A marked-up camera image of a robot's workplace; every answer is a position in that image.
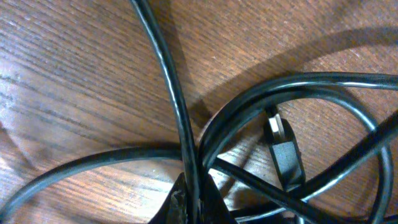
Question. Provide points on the black USB cable long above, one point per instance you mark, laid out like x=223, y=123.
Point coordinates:
x=177, y=101

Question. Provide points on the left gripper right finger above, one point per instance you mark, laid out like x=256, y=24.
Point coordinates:
x=213, y=209

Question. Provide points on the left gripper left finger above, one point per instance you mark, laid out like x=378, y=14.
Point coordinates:
x=174, y=208

